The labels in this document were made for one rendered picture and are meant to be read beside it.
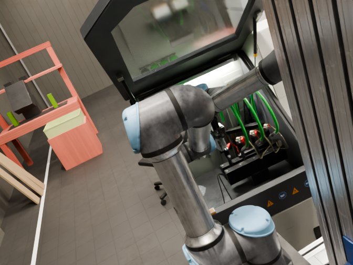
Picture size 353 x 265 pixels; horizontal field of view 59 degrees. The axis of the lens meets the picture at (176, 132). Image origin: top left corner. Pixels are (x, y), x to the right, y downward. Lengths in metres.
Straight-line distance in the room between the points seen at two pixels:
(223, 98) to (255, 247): 0.55
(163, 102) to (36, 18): 9.58
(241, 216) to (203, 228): 0.13
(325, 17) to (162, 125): 0.41
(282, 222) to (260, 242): 0.75
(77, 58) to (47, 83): 1.18
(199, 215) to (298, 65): 0.46
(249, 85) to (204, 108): 0.37
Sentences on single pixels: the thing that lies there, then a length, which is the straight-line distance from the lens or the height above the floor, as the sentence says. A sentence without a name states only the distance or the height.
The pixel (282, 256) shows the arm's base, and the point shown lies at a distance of 1.03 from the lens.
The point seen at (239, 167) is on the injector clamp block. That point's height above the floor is 0.98.
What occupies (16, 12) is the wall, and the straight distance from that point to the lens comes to 10.31.
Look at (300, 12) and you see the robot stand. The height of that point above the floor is 1.78.
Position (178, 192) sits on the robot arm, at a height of 1.44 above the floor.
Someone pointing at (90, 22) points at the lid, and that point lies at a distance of 0.99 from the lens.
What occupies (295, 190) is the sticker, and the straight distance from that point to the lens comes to 1.60.
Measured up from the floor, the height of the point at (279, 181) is 0.95.
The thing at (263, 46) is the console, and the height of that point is 1.48.
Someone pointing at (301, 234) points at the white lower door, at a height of 0.60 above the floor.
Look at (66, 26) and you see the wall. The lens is 10.22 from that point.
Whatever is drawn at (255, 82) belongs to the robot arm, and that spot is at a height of 1.51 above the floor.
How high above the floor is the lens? 1.89
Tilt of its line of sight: 23 degrees down
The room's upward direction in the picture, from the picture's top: 23 degrees counter-clockwise
